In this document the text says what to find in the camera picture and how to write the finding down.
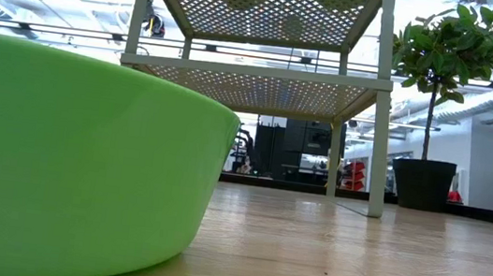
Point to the black cabinets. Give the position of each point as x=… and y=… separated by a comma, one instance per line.
x=312, y=141

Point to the pale green perforated metal shelf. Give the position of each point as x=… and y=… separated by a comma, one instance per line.
x=255, y=70

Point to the red storage bins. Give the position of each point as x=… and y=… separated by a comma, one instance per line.
x=358, y=168

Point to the dark hanging ceiling device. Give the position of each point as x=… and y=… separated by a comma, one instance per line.
x=156, y=23

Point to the wide green plastic bowl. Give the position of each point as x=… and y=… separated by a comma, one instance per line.
x=83, y=160

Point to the potted green plant black pot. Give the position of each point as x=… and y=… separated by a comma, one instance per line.
x=422, y=183

